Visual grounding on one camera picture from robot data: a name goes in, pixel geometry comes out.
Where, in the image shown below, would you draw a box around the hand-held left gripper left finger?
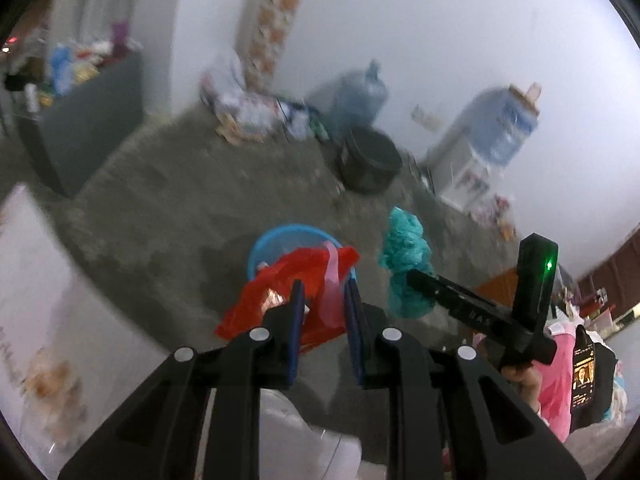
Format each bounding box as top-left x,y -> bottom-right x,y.
57,280 -> 307,480

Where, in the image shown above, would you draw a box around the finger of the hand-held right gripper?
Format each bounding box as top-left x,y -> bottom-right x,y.
406,269 -> 481,321

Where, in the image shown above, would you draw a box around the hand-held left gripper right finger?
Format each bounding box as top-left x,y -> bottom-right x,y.
344,277 -> 586,480

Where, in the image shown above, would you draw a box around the red and white plastic bag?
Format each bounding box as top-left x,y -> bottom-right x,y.
215,246 -> 361,356

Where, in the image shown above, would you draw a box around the teal plastic bag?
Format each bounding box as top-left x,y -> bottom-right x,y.
377,206 -> 436,318

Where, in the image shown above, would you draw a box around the blue plastic basket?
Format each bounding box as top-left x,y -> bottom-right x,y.
247,224 -> 358,286

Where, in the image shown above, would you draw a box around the person's right hand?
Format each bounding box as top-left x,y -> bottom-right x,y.
500,357 -> 543,413

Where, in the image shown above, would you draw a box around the brown cardboard box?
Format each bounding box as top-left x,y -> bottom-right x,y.
472,266 -> 521,306

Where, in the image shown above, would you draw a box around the scattered snack packets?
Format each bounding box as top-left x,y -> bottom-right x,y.
470,195 -> 518,241

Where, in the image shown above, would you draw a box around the brown wooden cabinet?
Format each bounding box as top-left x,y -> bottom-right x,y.
577,230 -> 640,311

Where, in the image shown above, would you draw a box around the pink garment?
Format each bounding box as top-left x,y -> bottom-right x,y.
537,320 -> 581,441

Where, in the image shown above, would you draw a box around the smartphone with lit screen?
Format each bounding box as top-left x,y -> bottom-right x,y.
572,347 -> 596,408

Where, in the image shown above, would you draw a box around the white cloth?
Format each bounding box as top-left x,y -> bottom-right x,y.
260,390 -> 363,480

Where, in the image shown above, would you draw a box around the white water dispenser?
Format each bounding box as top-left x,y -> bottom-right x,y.
427,125 -> 493,211

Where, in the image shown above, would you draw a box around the black cloth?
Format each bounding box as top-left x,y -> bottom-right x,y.
570,325 -> 621,431

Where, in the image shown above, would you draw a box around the black bucket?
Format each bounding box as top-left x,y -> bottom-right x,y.
337,127 -> 403,195

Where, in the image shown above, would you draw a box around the blue water jug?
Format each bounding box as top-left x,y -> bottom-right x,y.
465,85 -> 541,166
330,59 -> 390,131

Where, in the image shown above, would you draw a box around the pile of packets and bags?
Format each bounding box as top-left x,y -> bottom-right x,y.
200,50 -> 331,143

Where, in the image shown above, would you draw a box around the white printed tablecloth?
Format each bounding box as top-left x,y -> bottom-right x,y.
0,185 -> 166,476

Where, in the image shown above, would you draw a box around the grey cabinet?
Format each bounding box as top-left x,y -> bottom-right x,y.
20,52 -> 146,196

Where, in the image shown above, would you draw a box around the tall printed carton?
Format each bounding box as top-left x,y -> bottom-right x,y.
242,0 -> 308,91

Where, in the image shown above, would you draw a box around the clutter of household items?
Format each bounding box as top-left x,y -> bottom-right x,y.
5,20 -> 143,111

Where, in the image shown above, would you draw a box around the blue container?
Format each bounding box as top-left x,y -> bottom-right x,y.
47,45 -> 76,96

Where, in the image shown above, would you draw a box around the white wall socket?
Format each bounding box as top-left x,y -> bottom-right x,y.
411,105 -> 443,128

